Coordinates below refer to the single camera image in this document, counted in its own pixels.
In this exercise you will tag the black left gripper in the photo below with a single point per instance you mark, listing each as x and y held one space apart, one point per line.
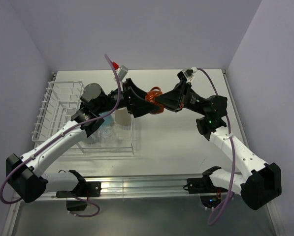
141 106

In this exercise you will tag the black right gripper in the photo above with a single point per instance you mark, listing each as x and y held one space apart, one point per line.
171 100

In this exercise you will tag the beige cup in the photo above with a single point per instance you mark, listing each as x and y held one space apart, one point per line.
122 117

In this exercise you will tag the light blue cream-lined mug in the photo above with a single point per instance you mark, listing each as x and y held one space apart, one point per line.
107 119

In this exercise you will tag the grey footed mug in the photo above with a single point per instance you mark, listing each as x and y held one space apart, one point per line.
91 140

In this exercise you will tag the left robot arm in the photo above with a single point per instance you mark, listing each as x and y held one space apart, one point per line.
26 174

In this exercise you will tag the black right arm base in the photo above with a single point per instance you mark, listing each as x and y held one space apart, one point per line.
203 185

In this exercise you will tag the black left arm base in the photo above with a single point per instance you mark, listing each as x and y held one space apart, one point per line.
90 189

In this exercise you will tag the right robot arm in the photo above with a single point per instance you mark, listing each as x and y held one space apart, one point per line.
259 182

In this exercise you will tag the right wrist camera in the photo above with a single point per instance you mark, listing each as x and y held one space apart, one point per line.
187 75

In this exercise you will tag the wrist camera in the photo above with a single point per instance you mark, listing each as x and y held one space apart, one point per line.
121 71
187 75

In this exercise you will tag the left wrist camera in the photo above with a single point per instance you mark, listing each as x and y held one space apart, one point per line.
121 71

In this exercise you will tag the white wire dish rack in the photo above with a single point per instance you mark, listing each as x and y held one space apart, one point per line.
61 101

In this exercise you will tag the aluminium mounting rail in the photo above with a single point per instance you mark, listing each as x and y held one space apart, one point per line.
146 186

